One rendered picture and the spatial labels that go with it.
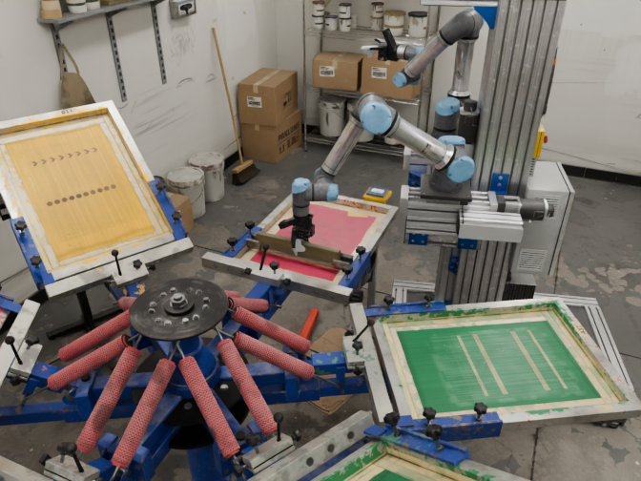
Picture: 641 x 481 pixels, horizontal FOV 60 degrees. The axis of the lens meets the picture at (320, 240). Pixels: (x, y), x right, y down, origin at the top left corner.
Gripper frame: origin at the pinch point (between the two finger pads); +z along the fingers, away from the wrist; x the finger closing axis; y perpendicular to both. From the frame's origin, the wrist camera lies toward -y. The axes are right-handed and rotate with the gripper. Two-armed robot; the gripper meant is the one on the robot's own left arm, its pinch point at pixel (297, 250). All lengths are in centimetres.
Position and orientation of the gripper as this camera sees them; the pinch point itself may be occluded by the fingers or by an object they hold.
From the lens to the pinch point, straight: 252.7
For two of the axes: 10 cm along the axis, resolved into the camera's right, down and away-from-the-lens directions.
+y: 9.2, 2.2, -3.3
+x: 4.0, -4.8, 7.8
